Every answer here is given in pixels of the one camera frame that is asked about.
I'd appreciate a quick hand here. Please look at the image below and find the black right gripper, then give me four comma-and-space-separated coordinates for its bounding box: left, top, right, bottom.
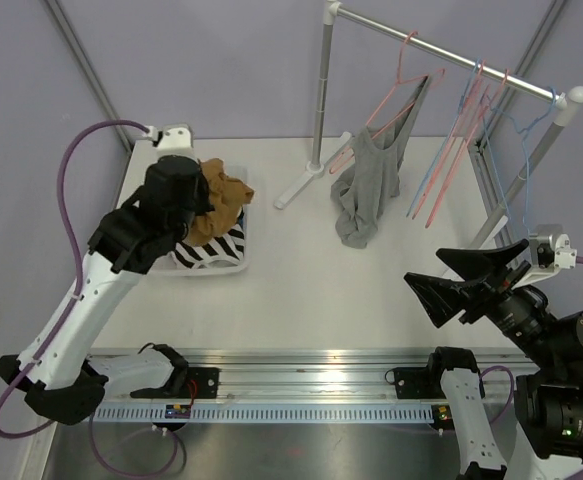
408, 238, 565, 372

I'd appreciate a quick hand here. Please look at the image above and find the mustard brown tank top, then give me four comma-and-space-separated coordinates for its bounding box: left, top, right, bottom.
186, 158, 255, 246

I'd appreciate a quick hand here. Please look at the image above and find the black white striped tank top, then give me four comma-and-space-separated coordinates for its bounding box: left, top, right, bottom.
170, 209, 246, 271

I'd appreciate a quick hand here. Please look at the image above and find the grey tank top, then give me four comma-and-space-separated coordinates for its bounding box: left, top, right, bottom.
330, 76, 433, 249

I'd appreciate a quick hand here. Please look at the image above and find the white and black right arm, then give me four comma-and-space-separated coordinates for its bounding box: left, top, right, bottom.
404, 235, 583, 479

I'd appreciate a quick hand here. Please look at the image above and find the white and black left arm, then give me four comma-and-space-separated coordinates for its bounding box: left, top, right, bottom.
0, 155, 211, 425

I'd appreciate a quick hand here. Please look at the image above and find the white plastic basket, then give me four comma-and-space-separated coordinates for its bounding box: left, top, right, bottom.
150, 158, 255, 277

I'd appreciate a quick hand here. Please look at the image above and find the grey metal clothes rack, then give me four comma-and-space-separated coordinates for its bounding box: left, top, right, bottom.
273, 1, 583, 248

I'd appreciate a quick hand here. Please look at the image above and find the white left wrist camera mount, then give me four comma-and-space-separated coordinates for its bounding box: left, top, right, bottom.
141, 123, 193, 154

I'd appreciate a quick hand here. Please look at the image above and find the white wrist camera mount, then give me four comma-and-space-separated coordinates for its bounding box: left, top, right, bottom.
141, 123, 193, 154
516, 224, 577, 288

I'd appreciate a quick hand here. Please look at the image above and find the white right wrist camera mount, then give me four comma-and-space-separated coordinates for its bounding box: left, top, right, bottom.
516, 224, 577, 288

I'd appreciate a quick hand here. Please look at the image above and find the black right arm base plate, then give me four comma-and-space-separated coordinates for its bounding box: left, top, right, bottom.
384, 367, 445, 400

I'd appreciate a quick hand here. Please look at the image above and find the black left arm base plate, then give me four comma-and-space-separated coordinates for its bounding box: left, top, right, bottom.
168, 366, 220, 400

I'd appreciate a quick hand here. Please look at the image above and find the aluminium mounting rail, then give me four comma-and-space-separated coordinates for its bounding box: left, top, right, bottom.
88, 344, 527, 406

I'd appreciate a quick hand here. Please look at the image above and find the white slotted cable duct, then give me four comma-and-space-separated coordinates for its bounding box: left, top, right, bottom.
94, 401, 433, 424

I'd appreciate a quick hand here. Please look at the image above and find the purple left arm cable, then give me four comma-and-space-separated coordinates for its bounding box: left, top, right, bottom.
0, 119, 190, 474

